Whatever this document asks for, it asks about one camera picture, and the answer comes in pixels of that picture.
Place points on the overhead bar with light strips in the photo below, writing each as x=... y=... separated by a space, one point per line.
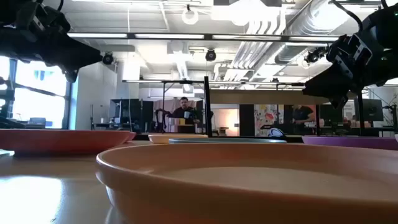
x=169 y=36

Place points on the silver ventilation duct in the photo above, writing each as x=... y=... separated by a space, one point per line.
x=311 y=18

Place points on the pale peach plate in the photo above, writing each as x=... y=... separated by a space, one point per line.
x=164 y=138

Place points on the red-orange plate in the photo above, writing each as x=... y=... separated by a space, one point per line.
x=62 y=140

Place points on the salmon plate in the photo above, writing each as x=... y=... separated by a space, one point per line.
x=217 y=199

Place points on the wooden shelf with black legs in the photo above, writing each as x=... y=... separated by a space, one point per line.
x=264 y=97

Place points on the purple plate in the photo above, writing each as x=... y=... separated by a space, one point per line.
x=351 y=141

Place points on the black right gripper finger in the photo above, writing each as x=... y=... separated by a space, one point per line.
x=326 y=85
x=339 y=101

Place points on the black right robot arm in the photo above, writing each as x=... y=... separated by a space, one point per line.
x=387 y=21

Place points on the black ceiling camera cluster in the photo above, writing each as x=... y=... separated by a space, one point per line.
x=314 y=55

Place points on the black pillar panel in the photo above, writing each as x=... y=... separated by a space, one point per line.
x=246 y=119

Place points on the black cabinet with screens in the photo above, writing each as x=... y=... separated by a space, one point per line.
x=136 y=115

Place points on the black aluminium table frame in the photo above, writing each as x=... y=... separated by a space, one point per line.
x=295 y=139

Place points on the white mug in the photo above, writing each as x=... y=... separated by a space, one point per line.
x=186 y=114

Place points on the grey-teal plate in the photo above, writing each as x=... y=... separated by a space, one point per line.
x=227 y=141

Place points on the person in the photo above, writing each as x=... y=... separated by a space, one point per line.
x=183 y=112
x=301 y=115

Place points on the black background robot arm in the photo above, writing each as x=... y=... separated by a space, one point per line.
x=161 y=118

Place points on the white and blue ball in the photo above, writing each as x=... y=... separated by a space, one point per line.
x=275 y=132

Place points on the black computer monitor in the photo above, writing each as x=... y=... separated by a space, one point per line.
x=371 y=109

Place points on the colourful floral poster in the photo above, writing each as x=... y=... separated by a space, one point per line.
x=265 y=118

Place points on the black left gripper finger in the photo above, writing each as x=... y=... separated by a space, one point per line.
x=87 y=56
x=73 y=74

